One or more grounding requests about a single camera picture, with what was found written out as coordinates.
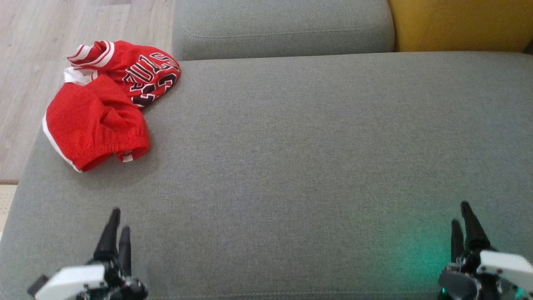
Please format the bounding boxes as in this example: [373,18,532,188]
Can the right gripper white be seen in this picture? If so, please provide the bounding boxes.
[436,201,533,300]

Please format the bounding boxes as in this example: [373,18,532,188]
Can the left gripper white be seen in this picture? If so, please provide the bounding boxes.
[35,207,149,300]

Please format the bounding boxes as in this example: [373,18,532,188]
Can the red shorts with white trim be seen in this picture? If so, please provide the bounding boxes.
[42,75,151,173]

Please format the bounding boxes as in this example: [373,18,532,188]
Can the red Bulls 23 basketball jersey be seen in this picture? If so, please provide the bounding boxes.
[64,40,181,109]

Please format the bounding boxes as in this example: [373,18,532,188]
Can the beige rug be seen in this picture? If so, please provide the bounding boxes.
[0,180,19,242]

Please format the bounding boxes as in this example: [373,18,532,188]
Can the large grey sofa seat cushion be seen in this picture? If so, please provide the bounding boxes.
[0,51,533,300]

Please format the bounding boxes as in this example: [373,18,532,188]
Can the yellow sofa backrest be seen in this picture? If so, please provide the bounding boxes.
[387,0,533,53]

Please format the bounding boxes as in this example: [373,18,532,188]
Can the small grey sofa seat cushion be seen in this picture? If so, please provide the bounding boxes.
[172,0,396,62]

